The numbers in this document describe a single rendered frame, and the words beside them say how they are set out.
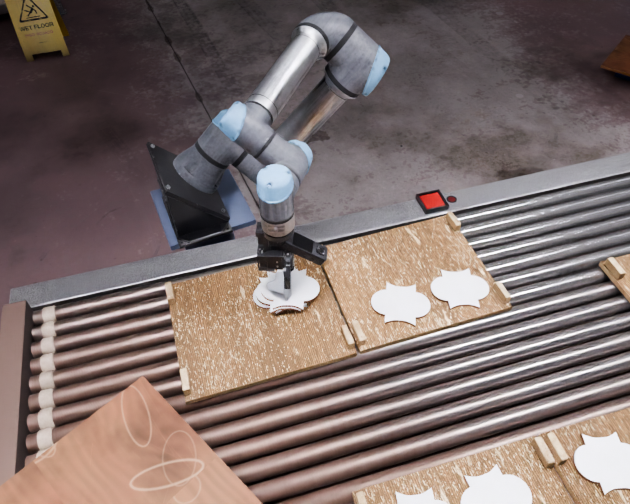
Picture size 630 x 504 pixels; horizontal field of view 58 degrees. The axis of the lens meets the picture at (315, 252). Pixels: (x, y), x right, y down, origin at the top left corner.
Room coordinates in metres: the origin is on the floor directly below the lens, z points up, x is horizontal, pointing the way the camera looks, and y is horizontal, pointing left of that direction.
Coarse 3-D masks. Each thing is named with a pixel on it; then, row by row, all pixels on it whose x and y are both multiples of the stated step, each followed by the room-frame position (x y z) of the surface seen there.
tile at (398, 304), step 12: (396, 288) 0.90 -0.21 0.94; (408, 288) 0.90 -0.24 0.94; (372, 300) 0.86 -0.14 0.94; (384, 300) 0.86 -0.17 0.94; (396, 300) 0.86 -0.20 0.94; (408, 300) 0.86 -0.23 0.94; (420, 300) 0.86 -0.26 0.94; (384, 312) 0.82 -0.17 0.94; (396, 312) 0.82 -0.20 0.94; (408, 312) 0.82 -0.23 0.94; (420, 312) 0.82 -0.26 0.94
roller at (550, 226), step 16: (608, 208) 1.19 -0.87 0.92; (624, 208) 1.19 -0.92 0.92; (544, 224) 1.13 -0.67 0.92; (560, 224) 1.14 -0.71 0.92; (576, 224) 1.14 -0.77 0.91; (480, 240) 1.08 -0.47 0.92; (496, 240) 1.08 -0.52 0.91; (512, 240) 1.09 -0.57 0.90; (128, 320) 0.84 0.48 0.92; (144, 320) 0.84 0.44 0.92; (160, 320) 0.84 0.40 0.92; (64, 336) 0.80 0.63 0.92; (80, 336) 0.80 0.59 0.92; (96, 336) 0.80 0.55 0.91; (112, 336) 0.80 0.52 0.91; (32, 352) 0.76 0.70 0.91; (48, 352) 0.76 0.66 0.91
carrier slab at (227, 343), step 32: (192, 288) 0.93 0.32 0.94; (224, 288) 0.92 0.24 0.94; (320, 288) 0.91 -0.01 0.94; (192, 320) 0.82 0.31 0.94; (224, 320) 0.82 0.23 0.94; (256, 320) 0.82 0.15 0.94; (288, 320) 0.81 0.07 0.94; (320, 320) 0.81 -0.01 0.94; (192, 352) 0.73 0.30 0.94; (224, 352) 0.73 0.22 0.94; (256, 352) 0.73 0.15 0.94; (288, 352) 0.72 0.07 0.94; (320, 352) 0.72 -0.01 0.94; (352, 352) 0.72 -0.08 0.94; (192, 384) 0.65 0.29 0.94; (224, 384) 0.64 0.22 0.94; (256, 384) 0.65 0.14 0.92
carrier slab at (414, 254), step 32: (416, 224) 1.13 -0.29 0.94; (448, 224) 1.13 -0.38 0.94; (352, 256) 1.02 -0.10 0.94; (384, 256) 1.02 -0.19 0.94; (416, 256) 1.01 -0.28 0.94; (448, 256) 1.01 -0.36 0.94; (352, 288) 0.91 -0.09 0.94; (384, 288) 0.91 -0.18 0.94; (416, 288) 0.90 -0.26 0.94; (352, 320) 0.81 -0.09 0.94; (384, 320) 0.81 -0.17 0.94; (416, 320) 0.80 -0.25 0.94; (448, 320) 0.80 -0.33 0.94
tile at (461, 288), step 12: (444, 276) 0.93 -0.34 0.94; (456, 276) 0.93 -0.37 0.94; (468, 276) 0.93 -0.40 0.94; (432, 288) 0.89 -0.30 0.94; (444, 288) 0.89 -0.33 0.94; (456, 288) 0.89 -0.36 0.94; (468, 288) 0.89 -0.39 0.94; (480, 288) 0.89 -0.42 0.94; (444, 300) 0.86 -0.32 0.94; (456, 300) 0.85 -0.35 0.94; (468, 300) 0.85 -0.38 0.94; (480, 300) 0.86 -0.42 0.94
